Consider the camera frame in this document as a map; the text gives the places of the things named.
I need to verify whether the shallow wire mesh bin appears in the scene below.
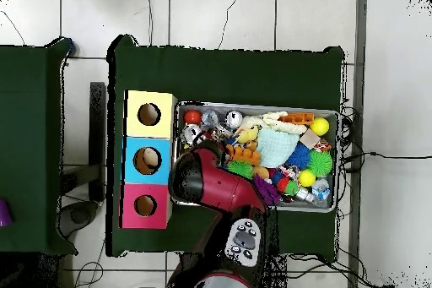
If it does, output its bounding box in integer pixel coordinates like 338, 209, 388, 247
173, 100, 340, 214

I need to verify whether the black power cable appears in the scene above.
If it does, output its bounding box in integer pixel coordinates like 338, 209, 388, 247
340, 150, 432, 166

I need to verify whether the orange toy building brick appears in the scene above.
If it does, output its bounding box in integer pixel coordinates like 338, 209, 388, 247
224, 144, 262, 166

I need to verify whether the yellow plush duck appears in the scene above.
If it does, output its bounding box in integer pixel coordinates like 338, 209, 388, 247
235, 125, 259, 144

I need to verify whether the blue spiky ball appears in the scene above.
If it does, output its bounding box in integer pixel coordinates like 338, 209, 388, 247
285, 141, 312, 171

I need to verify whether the green cloth side table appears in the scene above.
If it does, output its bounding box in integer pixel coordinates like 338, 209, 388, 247
0, 37, 78, 255

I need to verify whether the wooden box with three holes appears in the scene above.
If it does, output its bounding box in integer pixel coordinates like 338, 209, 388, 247
119, 90, 179, 231

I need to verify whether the bright green spiky ball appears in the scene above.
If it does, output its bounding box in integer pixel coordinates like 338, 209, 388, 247
226, 160, 254, 180

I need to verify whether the red-orange ball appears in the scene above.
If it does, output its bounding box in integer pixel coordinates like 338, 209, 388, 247
183, 109, 203, 126

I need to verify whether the dark green table cloth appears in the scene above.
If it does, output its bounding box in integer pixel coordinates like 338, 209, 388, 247
105, 34, 347, 264

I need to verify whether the dark grey rounded base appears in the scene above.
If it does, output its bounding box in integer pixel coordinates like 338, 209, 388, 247
55, 199, 100, 240

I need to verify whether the mint green cloth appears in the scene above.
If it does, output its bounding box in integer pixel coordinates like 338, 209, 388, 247
256, 128, 300, 169

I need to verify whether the purple spiky toy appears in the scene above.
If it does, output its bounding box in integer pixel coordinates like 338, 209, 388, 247
252, 174, 282, 206

